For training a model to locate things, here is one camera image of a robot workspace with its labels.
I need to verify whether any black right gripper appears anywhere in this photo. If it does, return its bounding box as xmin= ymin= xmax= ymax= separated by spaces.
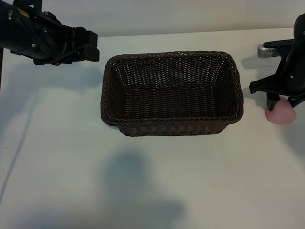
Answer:
xmin=249 ymin=41 xmax=305 ymax=113

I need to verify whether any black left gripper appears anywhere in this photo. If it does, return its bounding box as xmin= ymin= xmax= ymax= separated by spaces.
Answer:
xmin=31 ymin=23 xmax=100 ymax=66

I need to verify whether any pink peach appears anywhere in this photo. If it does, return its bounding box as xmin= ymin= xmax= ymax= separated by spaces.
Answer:
xmin=265 ymin=99 xmax=297 ymax=125

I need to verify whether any dark brown wicker basket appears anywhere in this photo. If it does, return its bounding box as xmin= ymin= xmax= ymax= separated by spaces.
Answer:
xmin=100 ymin=50 xmax=244 ymax=137

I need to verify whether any thin black wire bundle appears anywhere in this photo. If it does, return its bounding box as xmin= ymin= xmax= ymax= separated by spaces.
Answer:
xmin=30 ymin=23 xmax=63 ymax=65

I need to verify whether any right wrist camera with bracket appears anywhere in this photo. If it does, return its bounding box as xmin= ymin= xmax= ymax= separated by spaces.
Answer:
xmin=257 ymin=39 xmax=296 ymax=58

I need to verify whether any black braided cable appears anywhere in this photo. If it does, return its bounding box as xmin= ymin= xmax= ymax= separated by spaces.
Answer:
xmin=0 ymin=46 xmax=5 ymax=92

